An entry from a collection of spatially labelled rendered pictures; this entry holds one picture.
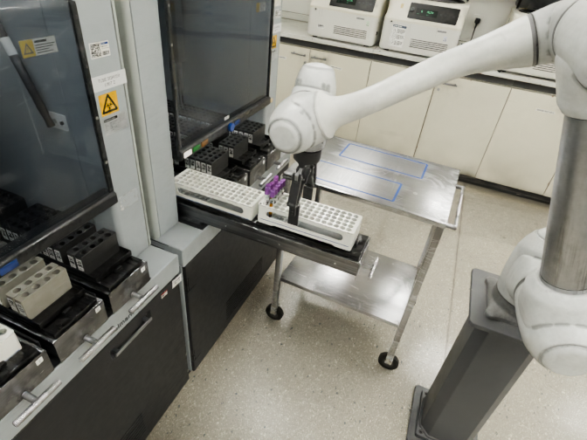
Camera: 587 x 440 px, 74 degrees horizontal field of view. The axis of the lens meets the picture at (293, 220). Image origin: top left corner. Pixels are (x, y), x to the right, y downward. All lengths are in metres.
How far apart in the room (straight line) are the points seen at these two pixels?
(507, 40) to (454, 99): 2.41
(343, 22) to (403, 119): 0.88
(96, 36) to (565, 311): 1.11
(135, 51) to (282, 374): 1.36
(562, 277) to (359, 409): 1.06
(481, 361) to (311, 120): 0.94
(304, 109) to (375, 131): 2.67
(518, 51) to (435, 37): 2.35
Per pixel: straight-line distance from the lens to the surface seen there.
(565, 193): 0.89
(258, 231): 1.19
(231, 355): 1.87
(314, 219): 1.12
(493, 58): 0.94
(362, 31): 3.33
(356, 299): 1.76
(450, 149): 3.46
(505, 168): 3.52
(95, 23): 0.96
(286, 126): 0.80
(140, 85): 1.07
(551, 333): 1.02
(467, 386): 1.51
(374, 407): 1.82
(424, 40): 3.27
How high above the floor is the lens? 1.53
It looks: 35 degrees down
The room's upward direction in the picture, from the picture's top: 7 degrees clockwise
